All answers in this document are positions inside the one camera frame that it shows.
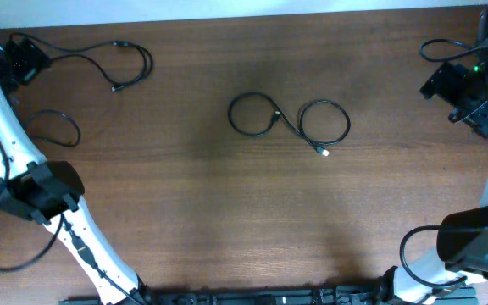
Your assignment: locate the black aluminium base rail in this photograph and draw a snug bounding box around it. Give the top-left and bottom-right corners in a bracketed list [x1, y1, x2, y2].
[58, 286, 479, 305]

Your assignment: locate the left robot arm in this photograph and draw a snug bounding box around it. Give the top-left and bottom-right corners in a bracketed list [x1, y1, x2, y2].
[0, 45, 153, 304]

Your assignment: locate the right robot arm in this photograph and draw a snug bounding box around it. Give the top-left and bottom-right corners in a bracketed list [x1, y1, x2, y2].
[371, 6, 488, 304]

